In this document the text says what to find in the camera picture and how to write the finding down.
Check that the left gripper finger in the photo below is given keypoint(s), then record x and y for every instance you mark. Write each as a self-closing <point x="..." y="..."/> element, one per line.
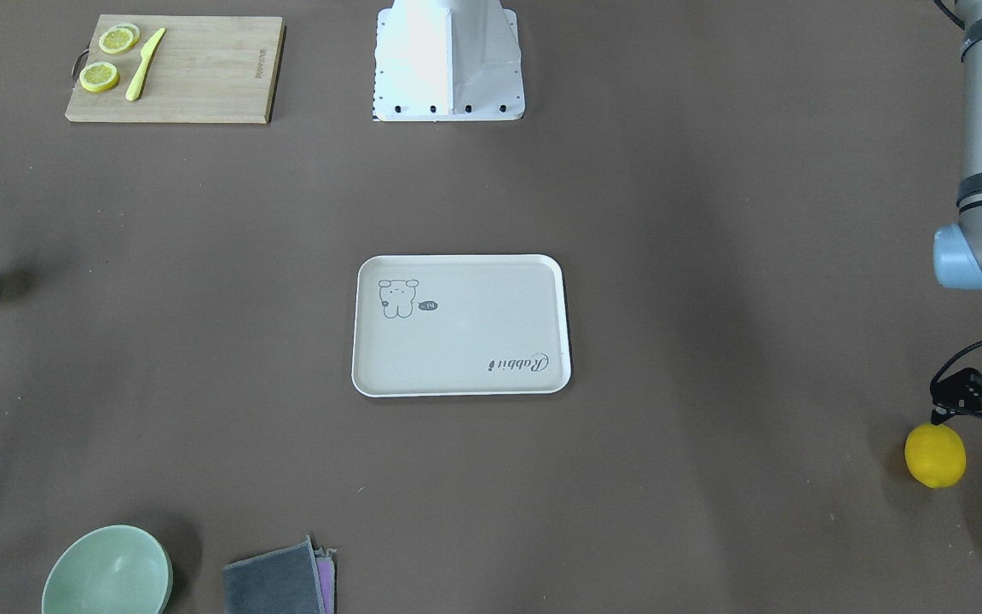
<point x="940" y="415"/>

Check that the yellow lemon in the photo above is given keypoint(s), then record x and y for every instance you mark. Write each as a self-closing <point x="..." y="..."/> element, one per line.
<point x="935" y="455"/>

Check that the white rectangular tray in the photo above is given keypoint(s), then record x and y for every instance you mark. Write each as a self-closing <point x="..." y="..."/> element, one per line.
<point x="460" y="325"/>

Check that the lower lemon slice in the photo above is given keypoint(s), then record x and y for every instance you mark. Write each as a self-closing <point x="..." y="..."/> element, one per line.
<point x="98" y="77"/>

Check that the lemon slice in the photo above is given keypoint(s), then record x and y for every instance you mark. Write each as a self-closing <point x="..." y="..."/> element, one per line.
<point x="98" y="77"/>
<point x="119" y="38"/>

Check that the upper lemon slice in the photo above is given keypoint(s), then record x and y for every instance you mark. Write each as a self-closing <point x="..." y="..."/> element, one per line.
<point x="119" y="38"/>

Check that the yellow plastic knife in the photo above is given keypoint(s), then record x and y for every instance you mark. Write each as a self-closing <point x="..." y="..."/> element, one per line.
<point x="139" y="78"/>

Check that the bamboo cutting board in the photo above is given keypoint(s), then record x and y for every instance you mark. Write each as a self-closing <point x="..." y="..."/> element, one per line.
<point x="206" y="70"/>

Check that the pale green bowl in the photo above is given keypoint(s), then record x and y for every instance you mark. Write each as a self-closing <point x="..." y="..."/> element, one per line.
<point x="115" y="569"/>

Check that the grey folded cloth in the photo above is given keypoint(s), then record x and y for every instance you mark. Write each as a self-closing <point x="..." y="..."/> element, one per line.
<point x="281" y="581"/>

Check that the purple cloth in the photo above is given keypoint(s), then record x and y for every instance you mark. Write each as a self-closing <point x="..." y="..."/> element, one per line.
<point x="326" y="573"/>

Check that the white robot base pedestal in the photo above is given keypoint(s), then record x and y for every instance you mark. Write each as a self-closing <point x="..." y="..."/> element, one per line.
<point x="447" y="61"/>

